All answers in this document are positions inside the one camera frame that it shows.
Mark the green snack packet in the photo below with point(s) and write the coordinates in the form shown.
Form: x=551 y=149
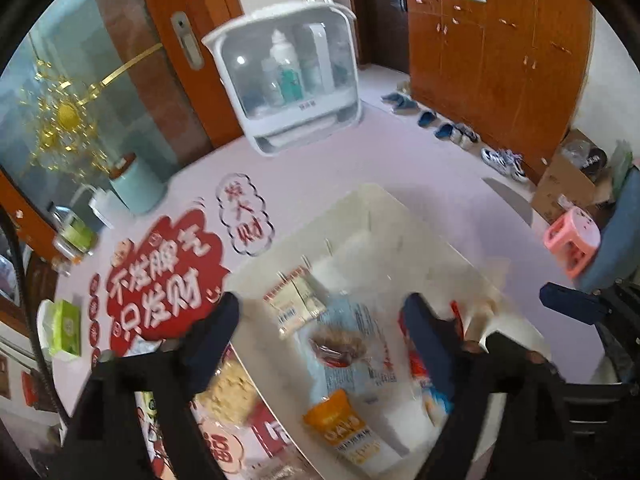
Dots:
x=150 y=410

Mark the green white tissue box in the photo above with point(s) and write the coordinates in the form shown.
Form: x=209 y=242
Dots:
x=65 y=327

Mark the wooden wall cabinet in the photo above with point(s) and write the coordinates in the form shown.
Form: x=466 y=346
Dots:
x=490 y=60

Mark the teal bottle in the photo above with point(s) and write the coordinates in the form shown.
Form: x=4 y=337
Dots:
x=291 y=85

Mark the pink plastic stool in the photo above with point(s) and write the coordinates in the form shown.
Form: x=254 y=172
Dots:
x=572 y=240

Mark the round red snack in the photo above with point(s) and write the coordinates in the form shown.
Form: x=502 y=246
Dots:
x=416 y=362

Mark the small blue snack packet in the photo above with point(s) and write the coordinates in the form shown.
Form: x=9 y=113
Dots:
x=436 y=402

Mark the white plastic storage bin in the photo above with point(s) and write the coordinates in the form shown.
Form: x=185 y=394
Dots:
x=380 y=240

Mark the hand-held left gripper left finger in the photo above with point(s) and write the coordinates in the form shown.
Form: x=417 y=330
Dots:
x=212 y=340

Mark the white squeeze wash bottle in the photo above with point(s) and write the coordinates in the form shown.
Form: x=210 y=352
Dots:
x=100 y=207

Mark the white dark sneaker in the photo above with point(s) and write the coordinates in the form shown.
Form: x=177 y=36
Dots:
x=495 y=159
x=467 y=136
x=517 y=167

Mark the glass bottle green label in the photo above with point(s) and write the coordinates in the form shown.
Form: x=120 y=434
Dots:
x=75 y=235

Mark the dark entrance door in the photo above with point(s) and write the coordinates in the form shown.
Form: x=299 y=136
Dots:
x=382 y=10

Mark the white countertop sterilizer cabinet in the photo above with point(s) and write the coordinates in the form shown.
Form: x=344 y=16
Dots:
x=230 y=90

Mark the white snack packet red edge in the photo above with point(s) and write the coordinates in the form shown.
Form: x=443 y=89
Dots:
x=295 y=302

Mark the teal canister brown lid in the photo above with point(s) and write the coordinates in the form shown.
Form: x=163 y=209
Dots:
x=137 y=187

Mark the pink printed tablecloth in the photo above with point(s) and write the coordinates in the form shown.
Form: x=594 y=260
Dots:
x=310 y=170

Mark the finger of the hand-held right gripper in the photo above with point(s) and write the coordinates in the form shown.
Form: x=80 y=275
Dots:
x=570 y=302

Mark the cardboard box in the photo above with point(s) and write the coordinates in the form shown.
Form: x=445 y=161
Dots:
x=565 y=185

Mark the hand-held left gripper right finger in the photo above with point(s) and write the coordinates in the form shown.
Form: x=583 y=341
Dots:
x=430 y=340

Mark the orange oat snack packet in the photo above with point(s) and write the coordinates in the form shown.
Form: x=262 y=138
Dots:
x=345 y=432

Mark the blue chair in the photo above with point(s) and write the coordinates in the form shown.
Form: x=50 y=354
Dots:
x=620 y=235

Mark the frosted glass door gold ornament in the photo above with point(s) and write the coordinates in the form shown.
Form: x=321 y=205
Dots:
x=65 y=50

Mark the blue slipper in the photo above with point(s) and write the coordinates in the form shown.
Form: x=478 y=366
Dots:
x=390 y=97
x=445 y=131
x=428 y=119
x=406 y=105

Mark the large white blue snack packet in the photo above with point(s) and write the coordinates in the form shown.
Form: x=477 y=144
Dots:
x=350 y=385

